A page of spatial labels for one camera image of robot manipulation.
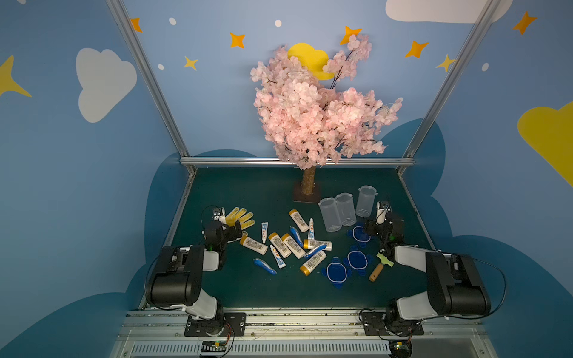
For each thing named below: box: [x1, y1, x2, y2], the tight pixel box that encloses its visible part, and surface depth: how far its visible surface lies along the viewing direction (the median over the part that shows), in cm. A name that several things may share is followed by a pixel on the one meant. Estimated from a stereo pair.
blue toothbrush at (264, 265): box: [252, 258, 277, 276], surface depth 89 cm
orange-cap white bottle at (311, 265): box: [299, 250, 327, 276], surface depth 88 cm
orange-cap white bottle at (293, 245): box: [281, 233, 306, 260], surface depth 93 cm
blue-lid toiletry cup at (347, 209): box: [335, 192, 357, 227], surface depth 104 cm
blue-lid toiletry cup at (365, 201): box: [355, 184, 379, 218], surface depth 107 cm
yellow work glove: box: [225, 206, 256, 230], surface depth 103 cm
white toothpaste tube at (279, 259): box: [269, 243, 287, 269], surface depth 90 cm
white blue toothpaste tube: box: [307, 217, 315, 241], surface depth 98 cm
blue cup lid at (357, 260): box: [343, 245, 373, 276], surface depth 91 cm
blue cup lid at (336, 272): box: [320, 256, 352, 290], surface depth 88 cm
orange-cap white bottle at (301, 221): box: [288, 208, 310, 232], surface depth 101 cm
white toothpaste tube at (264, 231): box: [261, 222, 269, 244], surface depth 99 cm
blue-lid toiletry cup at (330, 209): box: [317, 197, 342, 232], surface depth 102 cm
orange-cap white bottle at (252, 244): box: [239, 230, 269, 256], surface depth 92 cm
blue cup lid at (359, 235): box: [352, 225, 371, 243], surface depth 97 cm
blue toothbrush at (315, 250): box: [304, 243, 328, 259], surface depth 92 cm
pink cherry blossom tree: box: [250, 34, 403, 203], surface depth 73 cm
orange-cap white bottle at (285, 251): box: [268, 231, 292, 259], surface depth 93 cm
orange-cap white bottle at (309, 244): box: [302, 239, 333, 251], surface depth 93 cm
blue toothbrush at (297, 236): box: [289, 226, 304, 248], surface depth 97 cm
